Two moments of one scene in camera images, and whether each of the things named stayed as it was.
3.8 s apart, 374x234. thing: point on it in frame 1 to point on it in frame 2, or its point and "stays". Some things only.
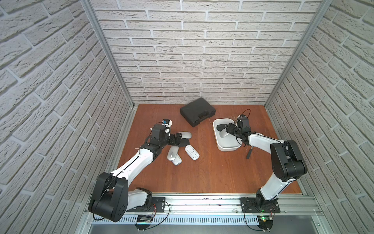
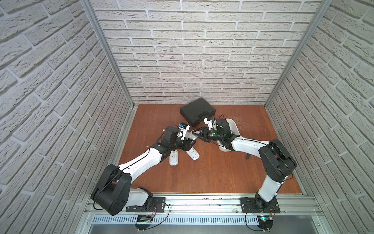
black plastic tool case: x=197 y=111 stays
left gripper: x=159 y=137 to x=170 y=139
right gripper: x=230 y=128 to x=204 y=130
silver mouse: x=173 y=152 to x=189 y=134
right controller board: x=265 y=222 stays
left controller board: x=143 y=222 stays
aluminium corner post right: x=324 y=6 stays
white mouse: x=192 y=152 stays
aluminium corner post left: x=89 y=7 stays
